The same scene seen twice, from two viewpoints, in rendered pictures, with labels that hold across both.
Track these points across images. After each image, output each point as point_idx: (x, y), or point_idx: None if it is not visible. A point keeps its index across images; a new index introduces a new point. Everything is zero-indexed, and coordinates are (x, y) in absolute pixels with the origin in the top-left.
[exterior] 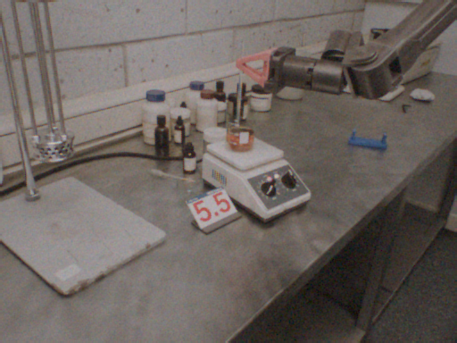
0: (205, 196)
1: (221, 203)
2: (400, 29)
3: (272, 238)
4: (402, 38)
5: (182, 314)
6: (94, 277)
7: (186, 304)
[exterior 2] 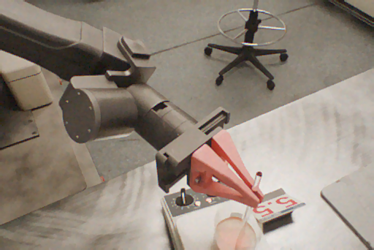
0: (283, 210)
1: (262, 210)
2: (63, 27)
3: None
4: (83, 22)
5: (307, 124)
6: (373, 160)
7: (304, 130)
